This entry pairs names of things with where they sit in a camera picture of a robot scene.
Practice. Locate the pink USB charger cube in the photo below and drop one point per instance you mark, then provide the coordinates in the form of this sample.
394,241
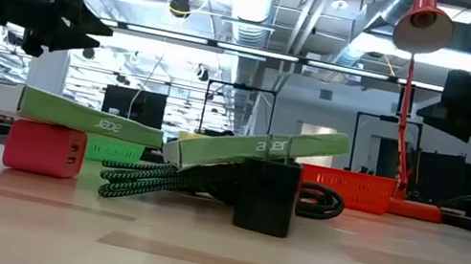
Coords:
43,149

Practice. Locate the black wall charger cube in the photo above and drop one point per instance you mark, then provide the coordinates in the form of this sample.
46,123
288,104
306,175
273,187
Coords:
266,198

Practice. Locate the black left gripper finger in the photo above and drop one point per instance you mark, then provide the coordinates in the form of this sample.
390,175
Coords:
79,41
89,24

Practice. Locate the red desk lamp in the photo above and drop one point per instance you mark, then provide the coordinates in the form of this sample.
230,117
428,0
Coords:
421,26

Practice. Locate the black overhead frame bar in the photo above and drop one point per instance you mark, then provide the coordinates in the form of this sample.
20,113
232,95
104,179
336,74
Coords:
254,52

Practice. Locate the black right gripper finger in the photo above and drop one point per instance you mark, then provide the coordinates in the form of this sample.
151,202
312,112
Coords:
448,122

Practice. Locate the black monitor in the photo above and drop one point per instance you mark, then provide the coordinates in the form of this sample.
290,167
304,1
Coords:
133,104

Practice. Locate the black ceiling camera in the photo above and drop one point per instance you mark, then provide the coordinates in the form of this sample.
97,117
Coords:
180,6

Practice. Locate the black background rig frame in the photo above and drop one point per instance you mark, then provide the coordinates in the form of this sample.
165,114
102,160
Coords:
243,87

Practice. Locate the green white Acer box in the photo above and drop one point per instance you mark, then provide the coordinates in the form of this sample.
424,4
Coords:
232,148
73,115

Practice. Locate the green plastic basket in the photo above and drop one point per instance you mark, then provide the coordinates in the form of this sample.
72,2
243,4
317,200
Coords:
113,151

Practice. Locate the red plastic basket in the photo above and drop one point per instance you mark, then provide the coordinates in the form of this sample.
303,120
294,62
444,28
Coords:
351,191

